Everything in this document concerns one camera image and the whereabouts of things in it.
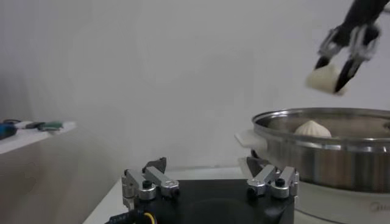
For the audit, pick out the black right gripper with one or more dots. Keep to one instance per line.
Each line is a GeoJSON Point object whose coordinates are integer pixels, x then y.
{"type": "Point", "coordinates": [362, 12]}

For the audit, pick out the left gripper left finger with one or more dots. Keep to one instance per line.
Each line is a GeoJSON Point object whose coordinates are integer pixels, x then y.
{"type": "Point", "coordinates": [158, 176]}

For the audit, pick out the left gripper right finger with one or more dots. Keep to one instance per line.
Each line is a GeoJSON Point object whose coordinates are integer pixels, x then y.
{"type": "Point", "coordinates": [265, 175]}

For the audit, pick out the white steamed baozi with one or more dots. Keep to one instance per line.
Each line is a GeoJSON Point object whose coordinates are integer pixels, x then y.
{"type": "Point", "coordinates": [323, 79]}
{"type": "Point", "coordinates": [312, 129]}

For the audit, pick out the perforated steel steamer basket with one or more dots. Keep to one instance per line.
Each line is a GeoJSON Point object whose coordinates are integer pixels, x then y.
{"type": "Point", "coordinates": [335, 164]}

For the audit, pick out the white electric cooker pot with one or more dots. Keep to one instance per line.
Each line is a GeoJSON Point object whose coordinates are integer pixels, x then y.
{"type": "Point", "coordinates": [335, 207]}

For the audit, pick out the white side table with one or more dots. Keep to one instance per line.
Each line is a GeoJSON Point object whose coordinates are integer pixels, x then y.
{"type": "Point", "coordinates": [30, 138]}

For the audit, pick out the small dark phone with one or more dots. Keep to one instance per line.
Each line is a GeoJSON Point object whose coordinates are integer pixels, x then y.
{"type": "Point", "coordinates": [34, 124]}

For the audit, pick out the blue computer mouse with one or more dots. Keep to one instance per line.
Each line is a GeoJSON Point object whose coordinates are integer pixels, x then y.
{"type": "Point", "coordinates": [6, 131]}

